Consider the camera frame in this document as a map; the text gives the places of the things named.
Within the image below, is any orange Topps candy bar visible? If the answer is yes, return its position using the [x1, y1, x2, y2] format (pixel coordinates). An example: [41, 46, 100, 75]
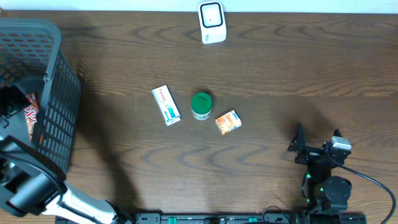
[24, 92, 40, 141]

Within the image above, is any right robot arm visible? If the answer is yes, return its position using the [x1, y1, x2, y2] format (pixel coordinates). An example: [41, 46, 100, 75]
[287, 124, 367, 224]

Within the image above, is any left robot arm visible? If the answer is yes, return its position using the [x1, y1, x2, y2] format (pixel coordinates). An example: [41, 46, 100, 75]
[1, 135, 136, 223]

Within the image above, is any white barcode scanner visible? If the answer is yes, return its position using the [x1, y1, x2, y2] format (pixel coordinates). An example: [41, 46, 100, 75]
[198, 1, 227, 44]

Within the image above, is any grey plastic basket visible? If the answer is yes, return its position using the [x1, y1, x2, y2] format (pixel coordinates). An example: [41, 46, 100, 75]
[1, 18, 81, 172]

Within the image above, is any small orange box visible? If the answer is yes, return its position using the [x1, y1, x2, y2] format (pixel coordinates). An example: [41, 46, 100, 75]
[215, 110, 242, 135]

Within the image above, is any green lid jar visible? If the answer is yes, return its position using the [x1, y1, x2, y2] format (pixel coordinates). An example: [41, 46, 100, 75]
[191, 92, 213, 121]

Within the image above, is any white Panadol box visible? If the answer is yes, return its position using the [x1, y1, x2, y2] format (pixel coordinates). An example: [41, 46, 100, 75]
[152, 85, 181, 126]

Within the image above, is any black right camera cable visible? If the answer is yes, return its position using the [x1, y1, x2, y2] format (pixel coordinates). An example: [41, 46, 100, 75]
[325, 146, 397, 224]

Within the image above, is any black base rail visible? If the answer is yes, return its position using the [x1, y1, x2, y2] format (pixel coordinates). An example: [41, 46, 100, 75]
[134, 212, 296, 224]

